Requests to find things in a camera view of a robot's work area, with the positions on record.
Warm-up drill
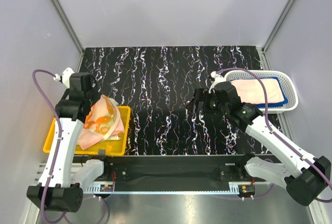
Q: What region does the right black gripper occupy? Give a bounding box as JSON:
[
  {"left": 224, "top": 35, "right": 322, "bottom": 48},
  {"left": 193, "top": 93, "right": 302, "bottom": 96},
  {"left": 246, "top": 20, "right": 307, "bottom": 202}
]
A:
[{"left": 185, "top": 88, "right": 229, "bottom": 116}]

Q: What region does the orange fox pattern towel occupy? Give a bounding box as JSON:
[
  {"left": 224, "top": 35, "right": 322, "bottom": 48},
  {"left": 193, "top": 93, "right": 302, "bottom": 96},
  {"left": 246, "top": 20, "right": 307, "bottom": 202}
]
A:
[{"left": 84, "top": 95, "right": 125, "bottom": 139}]

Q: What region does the pink patterned towel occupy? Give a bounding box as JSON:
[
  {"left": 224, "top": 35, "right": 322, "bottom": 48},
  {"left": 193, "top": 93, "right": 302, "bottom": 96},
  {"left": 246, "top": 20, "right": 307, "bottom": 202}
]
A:
[{"left": 77, "top": 129, "right": 120, "bottom": 150}]

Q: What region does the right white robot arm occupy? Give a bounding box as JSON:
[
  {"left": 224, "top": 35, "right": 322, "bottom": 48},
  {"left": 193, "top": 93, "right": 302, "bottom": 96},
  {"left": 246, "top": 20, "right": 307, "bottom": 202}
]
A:
[{"left": 186, "top": 82, "right": 331, "bottom": 206}]

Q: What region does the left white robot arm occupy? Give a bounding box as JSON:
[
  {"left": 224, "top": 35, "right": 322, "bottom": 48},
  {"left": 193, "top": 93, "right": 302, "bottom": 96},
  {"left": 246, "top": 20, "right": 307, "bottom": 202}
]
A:
[{"left": 26, "top": 73, "right": 112, "bottom": 213}]

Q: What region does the pink folded towel in basket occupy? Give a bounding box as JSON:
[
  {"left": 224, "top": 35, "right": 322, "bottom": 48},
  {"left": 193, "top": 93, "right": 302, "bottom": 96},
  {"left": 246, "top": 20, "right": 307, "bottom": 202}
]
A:
[{"left": 229, "top": 77, "right": 284, "bottom": 105}]

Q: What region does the yellow plastic tray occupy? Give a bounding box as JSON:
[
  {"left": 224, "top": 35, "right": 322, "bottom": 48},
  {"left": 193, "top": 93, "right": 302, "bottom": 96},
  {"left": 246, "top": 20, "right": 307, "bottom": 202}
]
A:
[{"left": 43, "top": 106, "right": 131, "bottom": 157}]

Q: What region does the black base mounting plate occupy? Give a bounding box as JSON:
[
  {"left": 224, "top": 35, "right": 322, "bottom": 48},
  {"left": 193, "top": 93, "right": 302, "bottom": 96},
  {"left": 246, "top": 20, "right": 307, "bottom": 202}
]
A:
[{"left": 75, "top": 153, "right": 268, "bottom": 192}]

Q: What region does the blue folded towel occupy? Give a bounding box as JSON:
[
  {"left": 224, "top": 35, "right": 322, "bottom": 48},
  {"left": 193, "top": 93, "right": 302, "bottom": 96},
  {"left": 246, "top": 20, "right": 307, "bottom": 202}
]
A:
[{"left": 260, "top": 77, "right": 288, "bottom": 107}]

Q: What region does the white perforated plastic basket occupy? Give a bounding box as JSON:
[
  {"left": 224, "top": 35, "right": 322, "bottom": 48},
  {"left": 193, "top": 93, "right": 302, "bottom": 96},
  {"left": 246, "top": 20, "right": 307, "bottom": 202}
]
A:
[{"left": 224, "top": 70, "right": 298, "bottom": 114}]

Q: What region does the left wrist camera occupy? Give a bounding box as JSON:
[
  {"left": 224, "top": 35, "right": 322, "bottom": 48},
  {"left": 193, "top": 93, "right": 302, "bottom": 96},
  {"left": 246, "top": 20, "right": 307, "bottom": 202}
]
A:
[{"left": 53, "top": 67, "right": 74, "bottom": 87}]

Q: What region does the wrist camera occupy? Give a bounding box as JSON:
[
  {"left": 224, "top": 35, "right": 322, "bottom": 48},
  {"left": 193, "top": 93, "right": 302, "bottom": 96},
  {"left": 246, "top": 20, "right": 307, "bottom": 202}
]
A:
[
  {"left": 210, "top": 71, "right": 226, "bottom": 89},
  {"left": 53, "top": 67, "right": 74, "bottom": 87}
]

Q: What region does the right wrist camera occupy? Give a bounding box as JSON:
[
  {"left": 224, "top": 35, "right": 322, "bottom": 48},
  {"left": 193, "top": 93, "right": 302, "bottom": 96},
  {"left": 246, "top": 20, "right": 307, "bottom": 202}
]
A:
[{"left": 210, "top": 71, "right": 226, "bottom": 89}]

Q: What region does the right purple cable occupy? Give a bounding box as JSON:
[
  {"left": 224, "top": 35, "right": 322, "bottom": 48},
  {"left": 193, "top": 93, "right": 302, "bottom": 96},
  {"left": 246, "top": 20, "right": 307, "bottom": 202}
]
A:
[{"left": 215, "top": 67, "right": 332, "bottom": 204}]

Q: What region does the purple cable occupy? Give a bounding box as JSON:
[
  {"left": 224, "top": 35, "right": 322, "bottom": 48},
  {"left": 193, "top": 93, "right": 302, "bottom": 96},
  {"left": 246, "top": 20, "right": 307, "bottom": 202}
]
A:
[
  {"left": 215, "top": 67, "right": 332, "bottom": 204},
  {"left": 32, "top": 69, "right": 109, "bottom": 224}
]

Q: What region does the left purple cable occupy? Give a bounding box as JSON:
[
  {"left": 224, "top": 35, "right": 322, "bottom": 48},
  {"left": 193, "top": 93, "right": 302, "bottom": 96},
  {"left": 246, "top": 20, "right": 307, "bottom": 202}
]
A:
[{"left": 32, "top": 69, "right": 109, "bottom": 224}]

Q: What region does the slotted white cable duct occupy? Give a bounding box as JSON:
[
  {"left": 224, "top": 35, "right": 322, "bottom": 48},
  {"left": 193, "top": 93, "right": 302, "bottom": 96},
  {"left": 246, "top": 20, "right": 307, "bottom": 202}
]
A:
[{"left": 84, "top": 184, "right": 114, "bottom": 194}]

